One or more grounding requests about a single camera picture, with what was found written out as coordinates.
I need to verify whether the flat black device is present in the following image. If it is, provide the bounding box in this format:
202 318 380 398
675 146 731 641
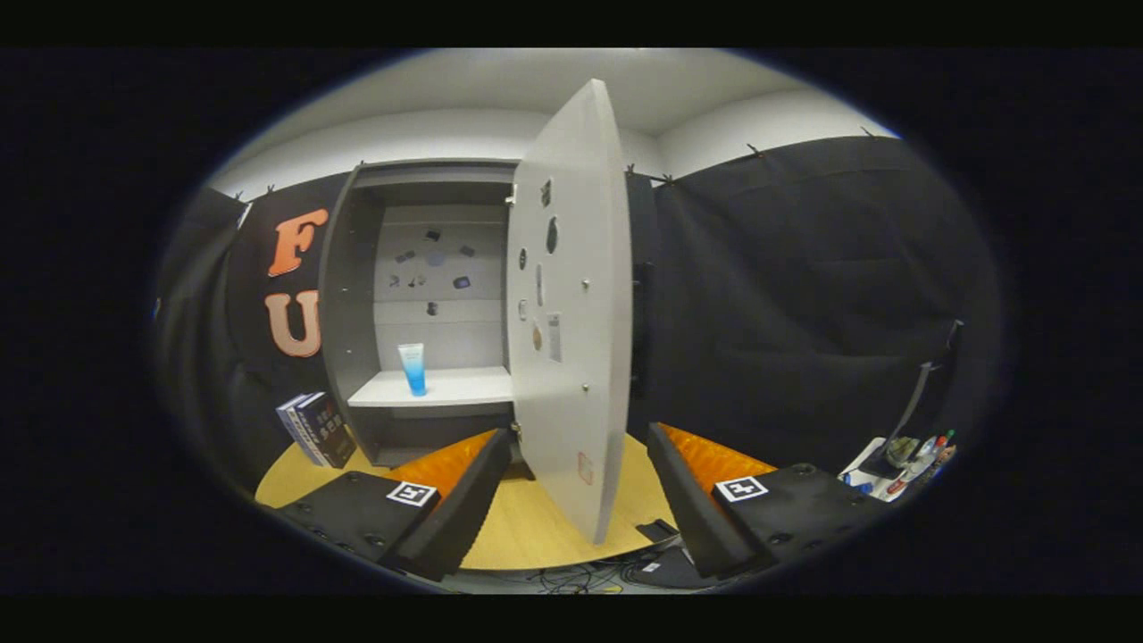
625 518 706 589

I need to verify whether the blue squeeze tube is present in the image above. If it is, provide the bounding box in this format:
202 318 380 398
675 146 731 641
398 343 428 397

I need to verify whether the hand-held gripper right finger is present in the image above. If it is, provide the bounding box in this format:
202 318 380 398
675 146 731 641
647 422 894 580

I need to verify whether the white and blue book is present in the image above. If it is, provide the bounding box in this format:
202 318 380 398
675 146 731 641
275 393 327 467

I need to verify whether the grey cabinet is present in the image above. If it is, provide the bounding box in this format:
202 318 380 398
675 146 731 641
319 159 537 470

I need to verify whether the tangle of black cables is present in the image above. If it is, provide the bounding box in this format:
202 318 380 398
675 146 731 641
527 558 644 595

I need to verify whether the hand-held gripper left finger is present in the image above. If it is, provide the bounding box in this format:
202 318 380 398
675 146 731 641
277 429 513 583

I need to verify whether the red capped bottle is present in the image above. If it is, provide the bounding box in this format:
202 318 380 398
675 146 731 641
922 429 956 474

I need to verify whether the dark blue book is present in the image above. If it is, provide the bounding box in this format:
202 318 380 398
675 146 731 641
295 391 358 470

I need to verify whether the black pole stand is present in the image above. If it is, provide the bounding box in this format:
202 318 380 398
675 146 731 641
862 320 965 479

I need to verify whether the black backdrop cloth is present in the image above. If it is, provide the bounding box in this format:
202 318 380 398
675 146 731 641
152 134 1001 501

